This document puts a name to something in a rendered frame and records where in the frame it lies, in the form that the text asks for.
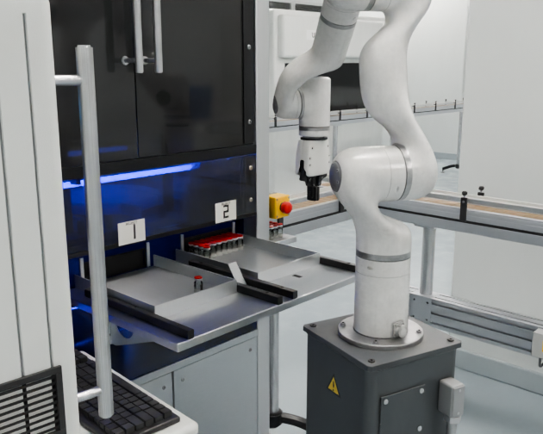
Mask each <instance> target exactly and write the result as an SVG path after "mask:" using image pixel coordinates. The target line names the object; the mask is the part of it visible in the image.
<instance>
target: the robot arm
mask: <svg viewBox="0 0 543 434"><path fill-rule="evenodd" d="M431 1H432V0H323V4H322V7H321V13H320V17H319V21H318V25H317V29H316V32H315V38H314V42H313V46H312V47H311V48H310V49H309V50H308V51H307V52H305V53H303V54H301V55H299V56H298V57H296V58H295V59H293V60H292V61H291V62H290V63H289V64H288V65H287V66H286V67H285V68H284V70H283V71H282V73H281V75H280V77H279V79H278V83H277V86H276V89H275V93H274V97H273V103H272V108H273V112H274V114H275V116H277V117H279V118H282V119H298V120H299V133H298V135H300V136H302V137H300V140H299V141H298V144H297V149H296V174H297V175H298V176H300V178H299V180H300V181H303V182H305V184H306V186H307V200H309V201H314V202H315V201H319V200H320V186H321V180H322V179H323V178H324V177H326V176H327V175H328V174H327V173H328V172H329V183H330V186H331V189H332V191H333V192H334V194H335V196H336V197H337V199H338V200H339V201H340V203H341V204H342V205H343V207H344V208H345V209H346V211H347V212H348V213H349V214H350V216H351V218H352V220H353V224H354V226H355V232H356V259H355V289H354V316H352V317H349V318H346V319H344V320H342V321H341V322H340V323H339V325H338V333H339V335H340V337H341V338H342V339H344V340H345V341H347V342H348V343H350V344H353V345H356V346H358V347H362V348H366V349H371V350H402V349H407V348H410V347H413V346H415V345H417V344H419V343H420V342H421V341H422V340H423V330H422V328H421V327H420V326H419V325H418V324H416V323H415V322H414V321H412V320H410V319H408V318H409V284H410V265H411V246H412V238H411V231H410V230H409V228H408V226H407V225H405V224H404V223H402V222H401V221H399V220H396V219H393V218H391V217H388V216H386V215H383V214H381V213H380V211H379V209H378V203H379V202H394V201H408V200H415V199H420V198H422V197H423V196H425V195H427V194H429V193H430V192H431V191H432V190H433V188H434V186H435V184H436V182H437V177H438V166H437V162H436V158H435V156H434V152H433V150H432V148H431V146H430V145H429V143H428V140H427V138H426V136H425V135H424V133H423V131H422V130H421V128H420V126H419V124H418V122H417V120H416V118H415V115H414V113H413V111H412V108H411V105H410V101H409V91H408V67H407V52H408V46H409V40H410V38H411V35H412V33H413V32H414V31H415V28H416V27H417V25H418V24H419V22H420V21H421V19H422V18H423V16H424V15H425V14H426V13H427V12H428V9H429V6H430V4H431ZM360 11H376V12H383V13H384V17H385V20H384V25H383V26H382V27H381V28H380V29H379V30H378V31H377V32H376V33H375V34H374V35H373V36H372V37H371V38H370V39H369V40H368V41H367V42H366V43H365V45H364V46H363V48H362V50H361V52H360V55H359V83H360V92H361V96H362V100H363V103H364V105H365V108H366V110H367V112H368V113H369V115H370V116H371V117H372V118H373V119H374V120H375V121H377V122H378V123H379V124H381V125H382V126H383V127H384V128H385V129H386V131H387V132H388V133H389V136H390V139H391V146H358V147H352V148H348V149H346V150H344V151H342V152H340V153H339V154H338V155H336V157H335V158H334V160H333V162H332V164H331V166H330V152H329V143H328V137H326V136H329V133H330V90H331V79H330V78H329V77H320V76H318V75H321V74H323V73H326V72H330V71H334V70H336V69H338V68H340V67H341V66H342V64H343V62H344V60H345V58H346V54H347V51H348V47H349V45H350V42H351V39H352V37H353V31H354V29H355V26H356V23H357V20H358V17H359V12H360ZM329 167H330V169H329ZM310 178H311V179H310Z"/></svg>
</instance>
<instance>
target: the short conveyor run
mask: <svg viewBox="0 0 543 434"><path fill-rule="evenodd" d="M289 196H290V203H291V204H292V211H291V212H290V215H289V216H285V217H282V218H278V219H272V218H269V221H273V222H277V223H283V226H282V228H283V233H285V234H289V235H292V236H293V235H297V234H299V233H305V232H308V231H311V230H315V229H317V228H321V227H325V226H330V225H333V224H336V223H339V222H342V221H345V220H351V219H352V218H351V216H350V214H349V213H348V212H347V210H346V209H345V208H344V207H343V205H342V204H341V203H340V201H339V200H338V199H337V197H336V196H335V194H334V192H333V191H332V189H331V186H327V187H323V188H320V200H319V201H309V200H307V191H303V192H299V193H295V194H291V195H289Z"/></svg>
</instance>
